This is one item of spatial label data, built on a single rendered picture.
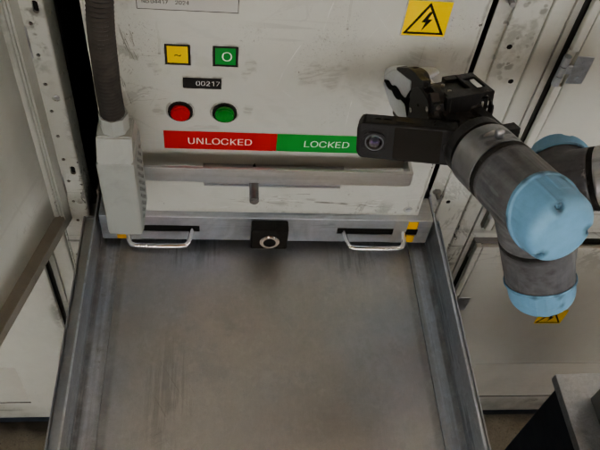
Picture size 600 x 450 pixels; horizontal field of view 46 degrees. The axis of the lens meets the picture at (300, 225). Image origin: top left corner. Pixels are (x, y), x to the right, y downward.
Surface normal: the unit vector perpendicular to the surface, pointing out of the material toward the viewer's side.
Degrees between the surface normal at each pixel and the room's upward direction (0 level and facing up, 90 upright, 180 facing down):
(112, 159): 61
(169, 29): 90
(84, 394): 0
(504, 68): 90
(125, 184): 90
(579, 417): 0
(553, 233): 75
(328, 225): 90
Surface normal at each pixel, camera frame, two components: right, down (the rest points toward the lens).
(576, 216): 0.33, 0.58
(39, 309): 0.06, 0.78
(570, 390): 0.09, -0.62
